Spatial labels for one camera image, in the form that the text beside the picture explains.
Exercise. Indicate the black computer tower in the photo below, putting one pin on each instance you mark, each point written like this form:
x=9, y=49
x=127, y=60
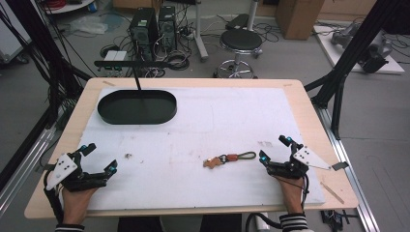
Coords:
x=143, y=32
x=167, y=27

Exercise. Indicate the black round stool chrome base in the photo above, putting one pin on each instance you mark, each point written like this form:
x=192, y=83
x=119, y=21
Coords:
x=240, y=40

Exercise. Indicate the aluminium rail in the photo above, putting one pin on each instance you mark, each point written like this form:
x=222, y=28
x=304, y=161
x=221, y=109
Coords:
x=351, y=174
x=22, y=170

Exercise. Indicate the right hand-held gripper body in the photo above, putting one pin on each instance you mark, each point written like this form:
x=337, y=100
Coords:
x=291, y=166

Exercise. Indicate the thin wooden stick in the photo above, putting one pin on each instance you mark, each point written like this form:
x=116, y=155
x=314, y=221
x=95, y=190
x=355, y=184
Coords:
x=332, y=192

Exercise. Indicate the clear plastic bag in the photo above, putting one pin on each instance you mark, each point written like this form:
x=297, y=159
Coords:
x=88, y=25

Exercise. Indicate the black and grey device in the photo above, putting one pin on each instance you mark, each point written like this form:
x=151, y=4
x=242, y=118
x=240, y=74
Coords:
x=375, y=54

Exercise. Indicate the small white box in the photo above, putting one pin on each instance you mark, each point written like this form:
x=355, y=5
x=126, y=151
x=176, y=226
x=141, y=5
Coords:
x=115, y=55

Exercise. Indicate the person's left hand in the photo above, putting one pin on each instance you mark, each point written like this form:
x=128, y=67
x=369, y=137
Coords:
x=77, y=204

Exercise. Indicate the white floor board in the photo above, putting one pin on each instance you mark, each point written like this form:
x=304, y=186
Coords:
x=332, y=53

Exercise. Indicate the person's right hand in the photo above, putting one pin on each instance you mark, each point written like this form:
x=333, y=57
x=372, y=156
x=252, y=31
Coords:
x=291, y=193

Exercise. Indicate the grey metal desk leg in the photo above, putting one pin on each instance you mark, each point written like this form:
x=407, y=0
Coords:
x=200, y=35

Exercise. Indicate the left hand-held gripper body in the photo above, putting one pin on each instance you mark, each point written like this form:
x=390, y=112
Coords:
x=80, y=179

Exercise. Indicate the black metal frame stand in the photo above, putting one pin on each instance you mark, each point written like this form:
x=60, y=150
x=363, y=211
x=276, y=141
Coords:
x=42, y=48
x=351, y=48

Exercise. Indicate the brown cardboard box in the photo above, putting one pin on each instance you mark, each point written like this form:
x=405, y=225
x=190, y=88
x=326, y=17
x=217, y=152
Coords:
x=298, y=17

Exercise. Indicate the white foam mat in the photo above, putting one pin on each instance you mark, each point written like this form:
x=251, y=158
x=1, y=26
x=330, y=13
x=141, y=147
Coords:
x=199, y=129

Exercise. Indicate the black parts on floor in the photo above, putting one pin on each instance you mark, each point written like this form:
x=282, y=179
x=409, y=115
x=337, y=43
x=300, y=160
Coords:
x=333, y=219

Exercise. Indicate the black oval tray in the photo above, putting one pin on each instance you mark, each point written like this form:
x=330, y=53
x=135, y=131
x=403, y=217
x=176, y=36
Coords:
x=137, y=108

